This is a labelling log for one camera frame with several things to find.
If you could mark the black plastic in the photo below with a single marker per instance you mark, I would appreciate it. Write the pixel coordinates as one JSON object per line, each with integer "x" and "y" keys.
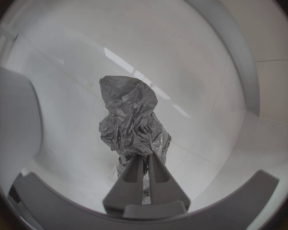
{"x": 132, "y": 118}

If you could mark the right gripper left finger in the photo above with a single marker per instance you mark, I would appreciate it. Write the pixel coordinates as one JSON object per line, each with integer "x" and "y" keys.
{"x": 127, "y": 188}

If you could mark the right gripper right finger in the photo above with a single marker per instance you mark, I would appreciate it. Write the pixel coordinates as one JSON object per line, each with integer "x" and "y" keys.
{"x": 165, "y": 188}

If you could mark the beige cabinet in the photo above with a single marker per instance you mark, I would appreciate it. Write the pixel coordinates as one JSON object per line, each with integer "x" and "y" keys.
{"x": 276, "y": 87}

